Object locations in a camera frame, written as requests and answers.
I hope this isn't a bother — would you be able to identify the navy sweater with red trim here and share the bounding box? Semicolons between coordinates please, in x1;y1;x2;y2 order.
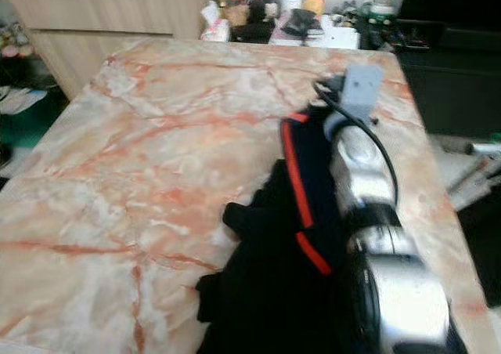
196;111;369;354

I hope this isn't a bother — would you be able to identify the light wooden cabinet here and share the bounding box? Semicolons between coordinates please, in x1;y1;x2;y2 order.
0;0;208;100

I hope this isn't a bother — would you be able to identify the brown jar with red lid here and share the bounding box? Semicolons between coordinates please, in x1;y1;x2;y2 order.
223;0;250;27

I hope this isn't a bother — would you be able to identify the black wallet case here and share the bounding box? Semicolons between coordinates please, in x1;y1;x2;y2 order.
282;9;318;38

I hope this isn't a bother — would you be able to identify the orange red ball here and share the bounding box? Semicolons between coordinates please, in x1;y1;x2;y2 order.
303;0;326;16

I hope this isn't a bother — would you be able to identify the stack of white papers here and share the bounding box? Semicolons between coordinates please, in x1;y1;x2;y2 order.
313;25;361;49

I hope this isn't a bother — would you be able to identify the black TV console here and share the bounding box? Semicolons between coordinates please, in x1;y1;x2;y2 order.
356;21;501;135

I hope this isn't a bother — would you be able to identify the metal clothes rack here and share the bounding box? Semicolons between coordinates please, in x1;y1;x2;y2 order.
442;139;501;198

